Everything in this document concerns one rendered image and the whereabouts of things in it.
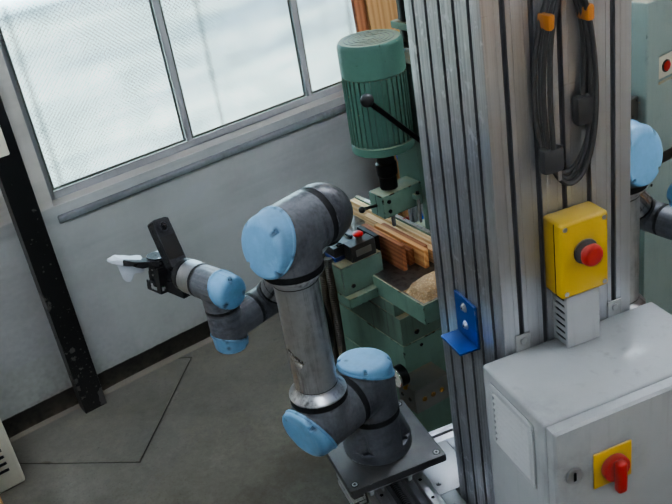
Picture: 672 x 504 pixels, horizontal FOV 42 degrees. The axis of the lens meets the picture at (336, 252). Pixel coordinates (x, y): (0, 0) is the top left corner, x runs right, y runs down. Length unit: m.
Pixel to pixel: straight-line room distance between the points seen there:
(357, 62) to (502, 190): 1.02
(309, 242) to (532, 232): 0.39
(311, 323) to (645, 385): 0.59
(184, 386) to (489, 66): 2.70
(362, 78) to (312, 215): 0.82
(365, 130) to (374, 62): 0.19
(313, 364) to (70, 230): 2.02
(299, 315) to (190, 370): 2.25
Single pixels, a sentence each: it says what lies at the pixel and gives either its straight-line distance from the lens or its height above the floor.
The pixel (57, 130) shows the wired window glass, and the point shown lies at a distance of 3.51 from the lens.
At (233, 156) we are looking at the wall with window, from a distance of 3.77.
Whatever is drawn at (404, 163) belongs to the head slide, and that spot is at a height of 1.11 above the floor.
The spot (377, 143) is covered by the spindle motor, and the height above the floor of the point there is 1.24.
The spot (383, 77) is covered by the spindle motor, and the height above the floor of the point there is 1.42.
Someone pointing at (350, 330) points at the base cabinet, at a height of 0.63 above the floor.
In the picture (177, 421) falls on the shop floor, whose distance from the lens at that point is 3.56.
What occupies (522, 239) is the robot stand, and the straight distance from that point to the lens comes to 1.39.
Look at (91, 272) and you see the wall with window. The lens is 3.63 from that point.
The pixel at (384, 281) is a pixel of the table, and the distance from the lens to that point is 2.37.
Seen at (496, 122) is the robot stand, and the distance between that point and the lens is 1.29.
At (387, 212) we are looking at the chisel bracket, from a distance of 2.47.
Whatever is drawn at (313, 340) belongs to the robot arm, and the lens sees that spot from 1.63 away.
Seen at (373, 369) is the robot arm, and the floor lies 1.05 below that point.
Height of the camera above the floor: 2.09
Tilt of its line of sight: 28 degrees down
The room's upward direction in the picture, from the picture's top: 10 degrees counter-clockwise
